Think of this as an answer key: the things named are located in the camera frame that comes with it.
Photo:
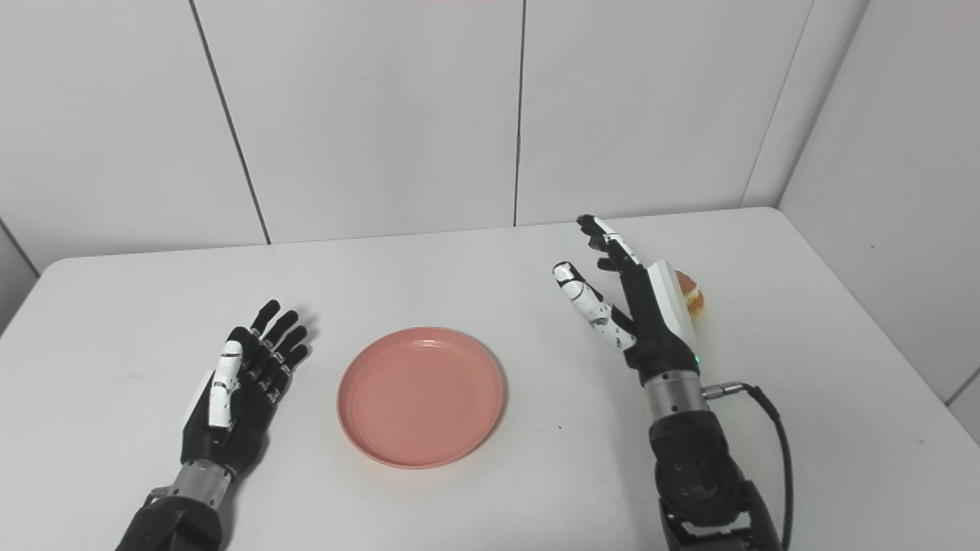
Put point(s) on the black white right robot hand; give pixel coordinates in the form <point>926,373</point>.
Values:
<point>654,329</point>

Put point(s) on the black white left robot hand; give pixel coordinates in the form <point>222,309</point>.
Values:
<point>230,413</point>

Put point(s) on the cream puff pastry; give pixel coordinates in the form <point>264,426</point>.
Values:
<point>693,295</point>

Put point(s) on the pink round plate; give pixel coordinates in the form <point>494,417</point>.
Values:
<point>421,398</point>

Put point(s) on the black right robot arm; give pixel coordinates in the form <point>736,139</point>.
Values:
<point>700,474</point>

